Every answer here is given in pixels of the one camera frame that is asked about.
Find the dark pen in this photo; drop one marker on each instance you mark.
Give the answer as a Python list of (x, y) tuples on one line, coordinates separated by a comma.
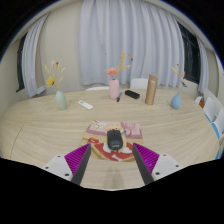
[(119, 97)]

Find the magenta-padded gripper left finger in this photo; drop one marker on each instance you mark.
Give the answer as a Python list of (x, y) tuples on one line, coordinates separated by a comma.
[(60, 165)]

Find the tan insulated bottle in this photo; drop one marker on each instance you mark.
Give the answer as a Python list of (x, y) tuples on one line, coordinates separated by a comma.
[(151, 90)]

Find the white chair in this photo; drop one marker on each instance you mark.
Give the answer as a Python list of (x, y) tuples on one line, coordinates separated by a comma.
[(138, 83), (210, 108), (220, 123), (97, 88)]

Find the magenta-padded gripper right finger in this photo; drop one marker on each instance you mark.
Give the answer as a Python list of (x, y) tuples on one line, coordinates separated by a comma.
[(164, 164)]

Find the black computer mouse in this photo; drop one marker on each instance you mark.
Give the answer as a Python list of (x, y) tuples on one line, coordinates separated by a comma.
[(115, 140)]

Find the blue vase with dried flowers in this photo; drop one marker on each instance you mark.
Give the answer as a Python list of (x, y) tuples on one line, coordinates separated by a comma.
[(176, 101)]

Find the narrow white curtain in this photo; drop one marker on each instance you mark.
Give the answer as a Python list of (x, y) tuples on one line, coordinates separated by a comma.
[(33, 60), (203, 66)]

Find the dark window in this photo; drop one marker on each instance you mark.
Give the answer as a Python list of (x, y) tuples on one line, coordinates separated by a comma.
[(191, 56), (20, 66)]

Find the cartoon print mouse pad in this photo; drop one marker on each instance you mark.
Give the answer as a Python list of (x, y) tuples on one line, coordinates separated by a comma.
[(98, 130)]

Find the white remote control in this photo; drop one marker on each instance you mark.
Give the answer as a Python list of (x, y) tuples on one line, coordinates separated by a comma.
[(85, 105)]

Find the green vase with dried flowers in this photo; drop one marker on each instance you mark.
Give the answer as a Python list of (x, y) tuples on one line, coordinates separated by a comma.
[(61, 100)]

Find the wide white curtain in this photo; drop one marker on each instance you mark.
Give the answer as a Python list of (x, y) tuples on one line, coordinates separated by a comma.
[(133, 36)]

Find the pink vase with dried flowers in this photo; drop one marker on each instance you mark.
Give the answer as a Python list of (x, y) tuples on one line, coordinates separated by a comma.
[(114, 89)]

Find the small black case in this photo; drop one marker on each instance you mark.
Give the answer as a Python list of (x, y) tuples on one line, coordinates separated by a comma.
[(132, 94)]

